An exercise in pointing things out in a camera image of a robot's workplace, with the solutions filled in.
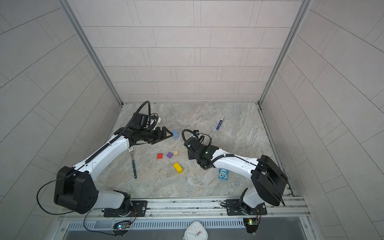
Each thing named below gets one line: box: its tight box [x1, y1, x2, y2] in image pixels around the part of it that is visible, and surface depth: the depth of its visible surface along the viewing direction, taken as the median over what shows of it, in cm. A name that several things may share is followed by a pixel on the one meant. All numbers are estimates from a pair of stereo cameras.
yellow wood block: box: [173, 162, 183, 174], surface depth 84 cm
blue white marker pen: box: [216, 115, 225, 130], surface depth 107 cm
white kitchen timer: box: [182, 221, 209, 240], surface depth 64 cm
